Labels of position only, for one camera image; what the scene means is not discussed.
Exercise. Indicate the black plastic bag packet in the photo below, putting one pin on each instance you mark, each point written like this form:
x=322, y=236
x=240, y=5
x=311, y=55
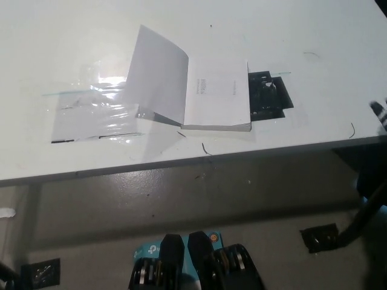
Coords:
x=272, y=96

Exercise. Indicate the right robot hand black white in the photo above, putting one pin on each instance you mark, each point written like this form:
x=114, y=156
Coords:
x=382, y=117

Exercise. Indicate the small black floor tape patch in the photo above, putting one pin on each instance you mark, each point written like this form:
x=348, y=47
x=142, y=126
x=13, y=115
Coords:
x=42, y=272

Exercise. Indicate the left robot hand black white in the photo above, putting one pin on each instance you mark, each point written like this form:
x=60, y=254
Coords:
x=10, y=276

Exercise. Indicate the white tape piece on floor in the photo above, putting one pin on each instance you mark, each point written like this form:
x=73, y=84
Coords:
x=6, y=212

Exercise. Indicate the white paperback manual book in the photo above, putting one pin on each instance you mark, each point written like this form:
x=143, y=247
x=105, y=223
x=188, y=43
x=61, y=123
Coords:
x=217, y=99

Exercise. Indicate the clear plastic sleeve with paper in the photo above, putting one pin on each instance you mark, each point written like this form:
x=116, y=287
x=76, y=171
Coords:
x=90, y=117

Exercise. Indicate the large black floor tape patch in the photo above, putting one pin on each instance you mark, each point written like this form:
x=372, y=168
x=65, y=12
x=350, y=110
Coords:
x=320, y=238

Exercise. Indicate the grey table leg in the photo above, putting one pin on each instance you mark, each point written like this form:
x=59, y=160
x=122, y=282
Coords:
x=34, y=217

